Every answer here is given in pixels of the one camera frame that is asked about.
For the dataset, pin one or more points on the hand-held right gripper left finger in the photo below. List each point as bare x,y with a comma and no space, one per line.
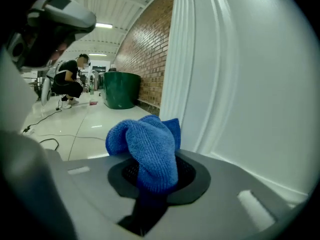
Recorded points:
90,196

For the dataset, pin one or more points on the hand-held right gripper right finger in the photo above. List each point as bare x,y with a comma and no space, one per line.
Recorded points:
225,209

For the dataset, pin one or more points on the blue microfibre cloth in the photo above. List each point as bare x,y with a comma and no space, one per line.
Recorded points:
152,149

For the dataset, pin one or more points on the small red floor item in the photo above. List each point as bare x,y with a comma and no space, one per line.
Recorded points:
93,103

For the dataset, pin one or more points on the dark green round counter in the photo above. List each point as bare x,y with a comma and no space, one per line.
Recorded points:
122,91

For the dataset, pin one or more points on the white standing appliance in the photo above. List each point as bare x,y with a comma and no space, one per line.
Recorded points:
46,90

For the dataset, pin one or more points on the person's light grey clothing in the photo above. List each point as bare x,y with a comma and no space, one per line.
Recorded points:
12,96

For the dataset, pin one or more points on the long ceiling light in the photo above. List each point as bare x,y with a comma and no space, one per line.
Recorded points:
97,54
103,25

